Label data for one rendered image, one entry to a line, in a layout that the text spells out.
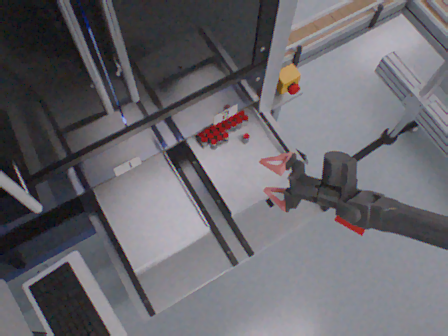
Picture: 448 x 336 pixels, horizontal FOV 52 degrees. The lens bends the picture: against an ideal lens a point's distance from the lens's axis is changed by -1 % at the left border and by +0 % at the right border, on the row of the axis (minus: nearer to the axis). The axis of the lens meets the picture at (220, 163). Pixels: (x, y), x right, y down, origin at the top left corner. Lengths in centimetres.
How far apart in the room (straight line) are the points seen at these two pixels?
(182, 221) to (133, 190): 19
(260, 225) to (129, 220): 41
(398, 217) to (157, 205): 79
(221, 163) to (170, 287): 43
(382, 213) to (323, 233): 145
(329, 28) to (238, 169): 61
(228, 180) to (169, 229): 25
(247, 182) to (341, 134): 123
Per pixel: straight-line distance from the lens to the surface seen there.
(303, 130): 260
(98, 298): 153
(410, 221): 97
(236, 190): 149
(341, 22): 177
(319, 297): 236
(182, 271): 143
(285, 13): 119
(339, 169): 101
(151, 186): 150
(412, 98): 223
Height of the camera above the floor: 229
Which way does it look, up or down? 68 degrees down
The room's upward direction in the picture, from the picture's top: 3 degrees clockwise
